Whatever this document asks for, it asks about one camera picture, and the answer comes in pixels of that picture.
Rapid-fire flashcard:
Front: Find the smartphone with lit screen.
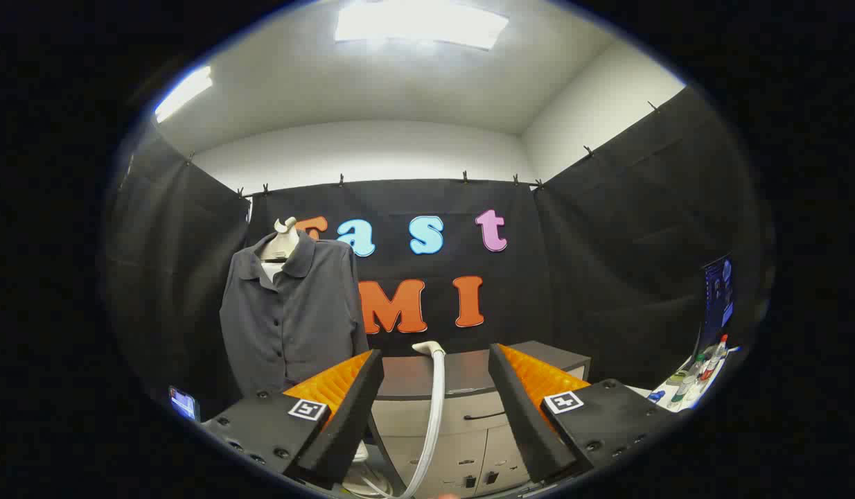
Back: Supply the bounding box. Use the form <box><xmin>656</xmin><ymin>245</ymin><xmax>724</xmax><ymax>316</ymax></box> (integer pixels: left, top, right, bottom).
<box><xmin>168</xmin><ymin>385</ymin><xmax>201</xmax><ymax>422</ymax></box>

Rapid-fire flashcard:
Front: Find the dark grey button shirt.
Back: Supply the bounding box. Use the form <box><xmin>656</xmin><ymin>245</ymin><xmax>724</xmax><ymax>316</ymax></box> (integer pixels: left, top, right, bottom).
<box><xmin>220</xmin><ymin>231</ymin><xmax>370</xmax><ymax>399</ymax></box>

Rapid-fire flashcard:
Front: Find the dark blue monitor screen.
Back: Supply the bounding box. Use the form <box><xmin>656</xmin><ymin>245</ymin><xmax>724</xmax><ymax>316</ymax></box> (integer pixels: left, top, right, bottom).
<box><xmin>701</xmin><ymin>254</ymin><xmax>735</xmax><ymax>333</ymax></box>

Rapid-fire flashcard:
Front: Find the white clothes hanger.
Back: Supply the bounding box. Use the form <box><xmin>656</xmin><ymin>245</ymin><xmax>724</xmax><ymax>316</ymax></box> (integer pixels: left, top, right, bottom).
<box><xmin>260</xmin><ymin>216</ymin><xmax>301</xmax><ymax>283</ymax></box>

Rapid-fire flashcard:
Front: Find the grey cabinet with dark top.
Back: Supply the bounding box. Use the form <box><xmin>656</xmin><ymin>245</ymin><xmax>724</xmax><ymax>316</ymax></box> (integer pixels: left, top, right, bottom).
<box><xmin>369</xmin><ymin>340</ymin><xmax>592</xmax><ymax>498</ymax></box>

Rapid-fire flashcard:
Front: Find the narrow ceiling light panel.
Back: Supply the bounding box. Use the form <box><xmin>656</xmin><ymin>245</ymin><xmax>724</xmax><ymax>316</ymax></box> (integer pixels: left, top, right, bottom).
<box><xmin>154</xmin><ymin>66</ymin><xmax>213</xmax><ymax>124</ymax></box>

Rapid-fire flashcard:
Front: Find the clear bottle with green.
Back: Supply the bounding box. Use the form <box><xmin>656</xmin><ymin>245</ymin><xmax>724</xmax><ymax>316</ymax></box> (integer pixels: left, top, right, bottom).
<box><xmin>670</xmin><ymin>357</ymin><xmax>705</xmax><ymax>404</ymax></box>

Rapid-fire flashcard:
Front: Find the black backdrop cloth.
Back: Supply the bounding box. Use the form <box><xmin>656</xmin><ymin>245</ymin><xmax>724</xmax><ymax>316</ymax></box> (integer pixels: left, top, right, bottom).
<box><xmin>105</xmin><ymin>87</ymin><xmax>775</xmax><ymax>423</ymax></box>

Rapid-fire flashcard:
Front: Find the white steamer hose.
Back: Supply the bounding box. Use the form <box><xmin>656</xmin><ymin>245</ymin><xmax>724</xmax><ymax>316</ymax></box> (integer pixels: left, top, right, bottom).
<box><xmin>362</xmin><ymin>350</ymin><xmax>448</xmax><ymax>499</ymax></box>

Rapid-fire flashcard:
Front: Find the white steamer base unit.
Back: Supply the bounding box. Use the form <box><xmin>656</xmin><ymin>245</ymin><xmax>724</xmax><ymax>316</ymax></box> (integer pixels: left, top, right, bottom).
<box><xmin>341</xmin><ymin>442</ymin><xmax>400</xmax><ymax>498</ymax></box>

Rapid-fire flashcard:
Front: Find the white side table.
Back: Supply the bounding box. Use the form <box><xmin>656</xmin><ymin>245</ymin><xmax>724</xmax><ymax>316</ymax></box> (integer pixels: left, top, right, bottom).
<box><xmin>625</xmin><ymin>347</ymin><xmax>740</xmax><ymax>414</ymax></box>

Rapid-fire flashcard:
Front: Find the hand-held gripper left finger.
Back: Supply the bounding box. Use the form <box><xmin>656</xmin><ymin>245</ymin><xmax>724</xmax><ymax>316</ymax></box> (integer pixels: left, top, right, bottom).
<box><xmin>200</xmin><ymin>349</ymin><xmax>385</xmax><ymax>489</ymax></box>

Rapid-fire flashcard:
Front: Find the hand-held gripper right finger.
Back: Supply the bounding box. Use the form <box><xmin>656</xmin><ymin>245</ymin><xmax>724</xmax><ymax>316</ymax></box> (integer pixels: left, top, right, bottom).
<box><xmin>488</xmin><ymin>343</ymin><xmax>678</xmax><ymax>484</ymax></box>

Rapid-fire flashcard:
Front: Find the red-capped bottle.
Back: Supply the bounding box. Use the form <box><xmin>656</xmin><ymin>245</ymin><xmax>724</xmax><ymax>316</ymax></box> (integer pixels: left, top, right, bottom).
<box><xmin>705</xmin><ymin>334</ymin><xmax>730</xmax><ymax>378</ymax></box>

